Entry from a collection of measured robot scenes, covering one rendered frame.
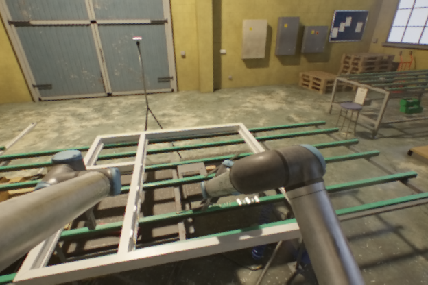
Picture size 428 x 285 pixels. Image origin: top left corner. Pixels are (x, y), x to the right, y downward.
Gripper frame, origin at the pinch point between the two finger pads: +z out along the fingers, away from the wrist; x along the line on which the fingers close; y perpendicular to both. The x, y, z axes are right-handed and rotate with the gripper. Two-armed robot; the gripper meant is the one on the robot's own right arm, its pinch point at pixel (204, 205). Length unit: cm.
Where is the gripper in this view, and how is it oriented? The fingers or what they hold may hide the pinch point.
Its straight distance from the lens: 147.3
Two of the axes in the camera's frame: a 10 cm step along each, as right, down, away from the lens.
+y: -8.4, -3.7, -4.1
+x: 2.2, 4.5, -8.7
